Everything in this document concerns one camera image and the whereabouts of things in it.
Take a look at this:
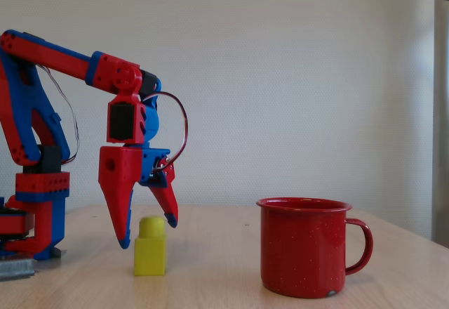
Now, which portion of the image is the yellow toy block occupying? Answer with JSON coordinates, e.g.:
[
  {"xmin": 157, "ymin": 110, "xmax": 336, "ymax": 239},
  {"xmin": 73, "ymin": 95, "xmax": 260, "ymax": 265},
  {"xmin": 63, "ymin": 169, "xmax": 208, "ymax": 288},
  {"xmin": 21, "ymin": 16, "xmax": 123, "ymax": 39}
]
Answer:
[{"xmin": 134, "ymin": 216, "xmax": 167, "ymax": 277}]

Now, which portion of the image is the red enamel mug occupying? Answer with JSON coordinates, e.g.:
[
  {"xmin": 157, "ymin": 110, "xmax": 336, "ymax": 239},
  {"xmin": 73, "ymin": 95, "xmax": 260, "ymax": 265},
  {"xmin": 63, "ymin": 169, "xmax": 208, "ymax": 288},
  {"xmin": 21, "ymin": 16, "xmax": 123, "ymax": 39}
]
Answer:
[{"xmin": 255, "ymin": 197, "xmax": 374, "ymax": 299}]

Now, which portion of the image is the beige vertical panel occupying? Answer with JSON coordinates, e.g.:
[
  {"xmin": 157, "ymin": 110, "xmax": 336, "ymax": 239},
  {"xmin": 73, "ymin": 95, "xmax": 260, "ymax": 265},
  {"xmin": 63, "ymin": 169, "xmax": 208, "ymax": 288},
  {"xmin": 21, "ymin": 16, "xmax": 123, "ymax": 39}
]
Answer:
[{"xmin": 431, "ymin": 0, "xmax": 449, "ymax": 250}]

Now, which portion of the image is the red white arm servo cable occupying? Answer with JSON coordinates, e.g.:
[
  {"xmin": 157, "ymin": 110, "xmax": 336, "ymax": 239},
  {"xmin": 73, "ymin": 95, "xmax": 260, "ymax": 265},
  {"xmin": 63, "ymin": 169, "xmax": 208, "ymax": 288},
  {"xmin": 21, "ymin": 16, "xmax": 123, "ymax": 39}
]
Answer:
[{"xmin": 34, "ymin": 63, "xmax": 80, "ymax": 165}]

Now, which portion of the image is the red white gripper servo cable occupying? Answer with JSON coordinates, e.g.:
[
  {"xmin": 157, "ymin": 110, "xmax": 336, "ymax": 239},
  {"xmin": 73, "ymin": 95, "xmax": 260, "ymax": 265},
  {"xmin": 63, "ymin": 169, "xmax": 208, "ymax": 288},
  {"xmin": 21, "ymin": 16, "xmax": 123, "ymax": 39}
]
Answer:
[{"xmin": 140, "ymin": 91, "xmax": 189, "ymax": 173}]

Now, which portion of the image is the grey duct tape piece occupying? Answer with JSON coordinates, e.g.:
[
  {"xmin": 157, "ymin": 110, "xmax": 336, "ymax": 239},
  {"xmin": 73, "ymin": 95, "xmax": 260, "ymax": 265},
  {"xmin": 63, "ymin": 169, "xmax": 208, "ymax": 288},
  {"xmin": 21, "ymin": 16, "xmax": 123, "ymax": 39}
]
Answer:
[{"xmin": 0, "ymin": 254, "xmax": 36, "ymax": 282}]

